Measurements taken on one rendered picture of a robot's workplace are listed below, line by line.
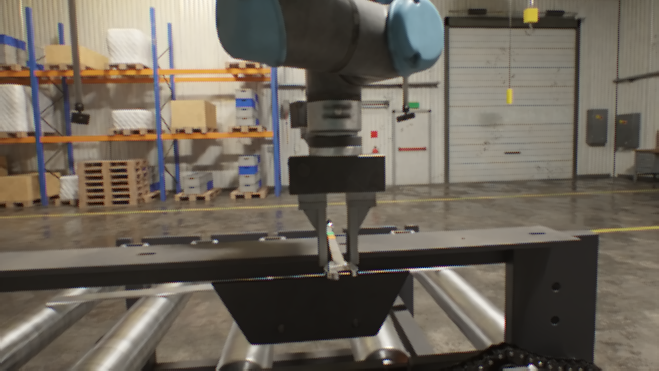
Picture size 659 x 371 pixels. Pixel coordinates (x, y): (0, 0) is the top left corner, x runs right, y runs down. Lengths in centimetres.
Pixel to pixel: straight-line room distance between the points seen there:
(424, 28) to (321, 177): 21
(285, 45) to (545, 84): 1193
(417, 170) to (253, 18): 994
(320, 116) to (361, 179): 10
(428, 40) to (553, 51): 1211
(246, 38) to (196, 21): 1021
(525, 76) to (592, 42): 246
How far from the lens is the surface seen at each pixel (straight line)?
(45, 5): 1219
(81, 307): 131
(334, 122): 43
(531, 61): 1198
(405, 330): 111
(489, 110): 1108
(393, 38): 34
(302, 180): 44
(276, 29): 28
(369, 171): 45
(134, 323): 100
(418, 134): 1013
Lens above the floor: 134
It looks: 4 degrees down
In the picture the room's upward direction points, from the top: 1 degrees counter-clockwise
